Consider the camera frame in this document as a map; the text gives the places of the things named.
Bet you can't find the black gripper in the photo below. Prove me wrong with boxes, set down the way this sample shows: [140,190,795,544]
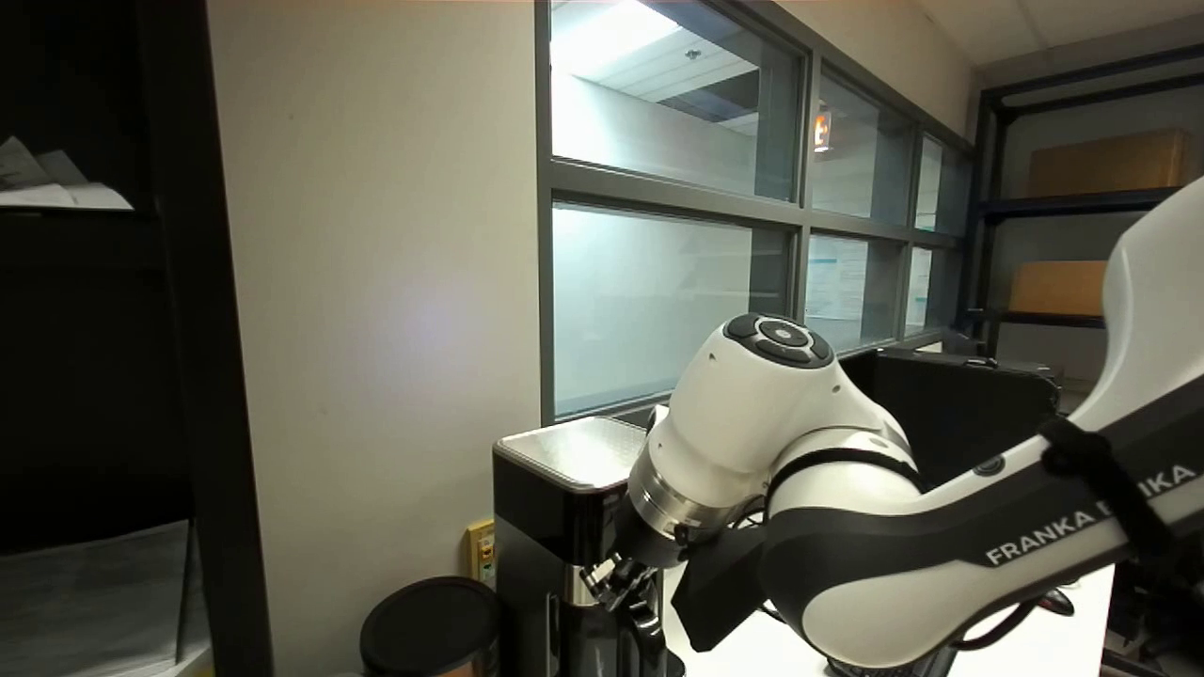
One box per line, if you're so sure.
[581,501,687,612]

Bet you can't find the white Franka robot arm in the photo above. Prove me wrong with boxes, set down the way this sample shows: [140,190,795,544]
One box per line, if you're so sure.
[581,179,1204,668]

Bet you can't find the black silver coffee machine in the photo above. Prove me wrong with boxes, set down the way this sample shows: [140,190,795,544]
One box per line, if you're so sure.
[492,416,686,677]

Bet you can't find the dark framed window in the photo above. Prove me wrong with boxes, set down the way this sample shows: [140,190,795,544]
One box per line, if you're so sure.
[532,0,970,422]

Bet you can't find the brown cardboard box lower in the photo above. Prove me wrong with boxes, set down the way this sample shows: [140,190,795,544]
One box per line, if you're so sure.
[1009,259,1107,315]

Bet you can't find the brown cardboard box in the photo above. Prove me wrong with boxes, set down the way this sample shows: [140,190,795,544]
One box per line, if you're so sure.
[1009,259,1107,315]
[1025,131,1195,194]

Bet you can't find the black shelving unit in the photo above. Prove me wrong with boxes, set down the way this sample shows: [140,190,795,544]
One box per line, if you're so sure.
[0,0,273,677]

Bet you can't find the brown cardboard box upper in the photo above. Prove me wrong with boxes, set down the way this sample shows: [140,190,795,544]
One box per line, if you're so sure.
[1025,131,1195,194]

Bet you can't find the white papers on shelf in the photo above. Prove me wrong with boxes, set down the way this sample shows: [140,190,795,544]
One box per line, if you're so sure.
[0,135,126,212]

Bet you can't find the black metal rack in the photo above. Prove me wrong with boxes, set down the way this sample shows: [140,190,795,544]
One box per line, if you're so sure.
[958,45,1204,352]

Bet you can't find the yellow wall outlet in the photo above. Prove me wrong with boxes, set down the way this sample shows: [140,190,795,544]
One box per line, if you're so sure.
[462,518,495,582]

